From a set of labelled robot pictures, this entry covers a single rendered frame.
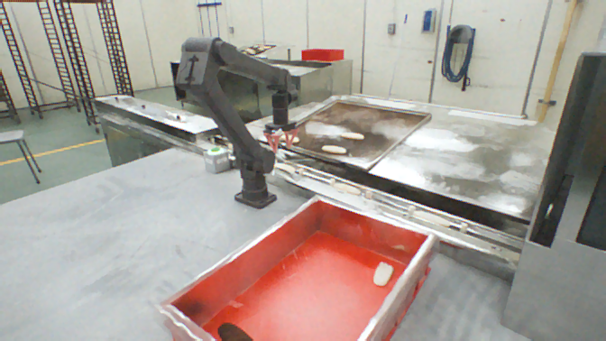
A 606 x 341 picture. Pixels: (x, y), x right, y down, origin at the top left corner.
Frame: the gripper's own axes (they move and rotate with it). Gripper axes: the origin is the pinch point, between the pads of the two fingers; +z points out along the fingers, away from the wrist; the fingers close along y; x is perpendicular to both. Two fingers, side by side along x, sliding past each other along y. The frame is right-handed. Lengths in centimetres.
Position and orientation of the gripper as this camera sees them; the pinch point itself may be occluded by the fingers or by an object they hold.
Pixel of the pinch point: (281, 147)
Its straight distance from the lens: 123.3
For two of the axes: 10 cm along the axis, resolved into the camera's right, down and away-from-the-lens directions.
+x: -7.4, -2.6, 6.2
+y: 6.7, -3.1, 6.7
